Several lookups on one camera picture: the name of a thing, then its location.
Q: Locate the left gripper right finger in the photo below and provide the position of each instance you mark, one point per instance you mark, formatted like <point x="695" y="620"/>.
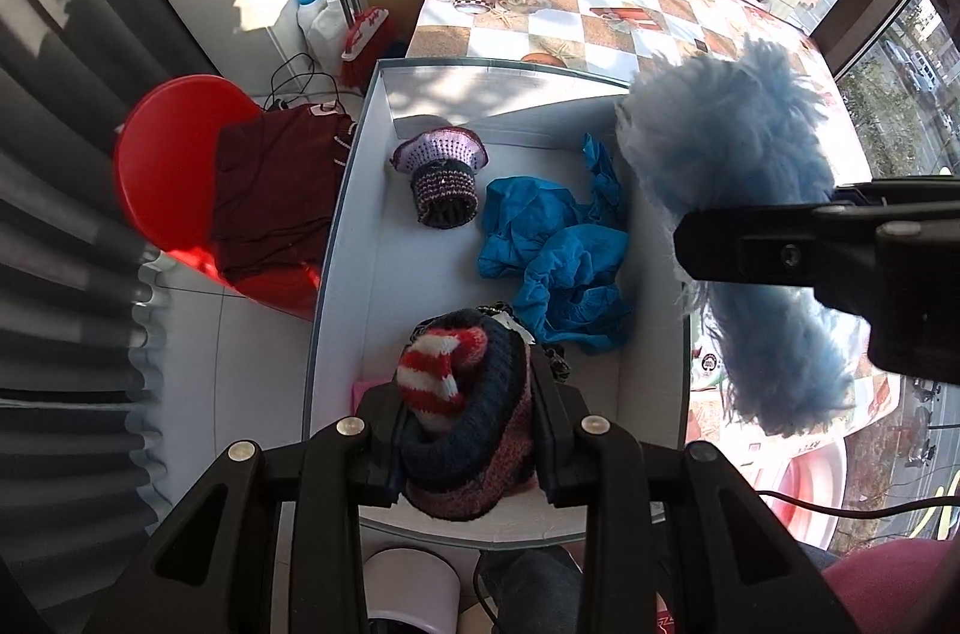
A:
<point x="675" y="529"/>

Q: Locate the purple knitted hat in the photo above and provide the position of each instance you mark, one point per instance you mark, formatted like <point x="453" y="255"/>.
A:
<point x="443" y="165"/>

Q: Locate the red plastic stool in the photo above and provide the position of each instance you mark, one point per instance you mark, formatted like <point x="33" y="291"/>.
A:
<point x="165" y="162"/>

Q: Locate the grey white storage box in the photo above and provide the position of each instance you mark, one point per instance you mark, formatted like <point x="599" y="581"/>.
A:
<point x="384" y="272"/>

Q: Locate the light blue fluffy plush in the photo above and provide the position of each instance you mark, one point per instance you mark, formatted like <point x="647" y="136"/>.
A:
<point x="728" y="152"/>

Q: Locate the patterned checkered tablecloth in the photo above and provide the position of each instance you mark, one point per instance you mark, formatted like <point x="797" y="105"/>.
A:
<point x="629" y="40"/>

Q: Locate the white plastic jug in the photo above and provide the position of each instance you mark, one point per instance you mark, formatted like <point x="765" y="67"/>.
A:
<point x="323" y="25"/>

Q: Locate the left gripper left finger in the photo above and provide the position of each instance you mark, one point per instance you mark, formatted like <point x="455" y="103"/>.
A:
<point x="210" y="565"/>

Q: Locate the white bucket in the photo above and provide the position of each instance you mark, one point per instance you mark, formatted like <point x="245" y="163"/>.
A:
<point x="413" y="588"/>

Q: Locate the red white striped knit hat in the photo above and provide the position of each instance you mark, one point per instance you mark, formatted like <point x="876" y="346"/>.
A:
<point x="465" y="379"/>

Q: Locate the blue cloth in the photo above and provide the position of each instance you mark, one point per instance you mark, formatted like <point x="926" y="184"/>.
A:
<point x="566" y="254"/>

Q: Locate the dark red garment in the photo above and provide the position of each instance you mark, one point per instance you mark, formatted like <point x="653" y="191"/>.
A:
<point x="277" y="180"/>

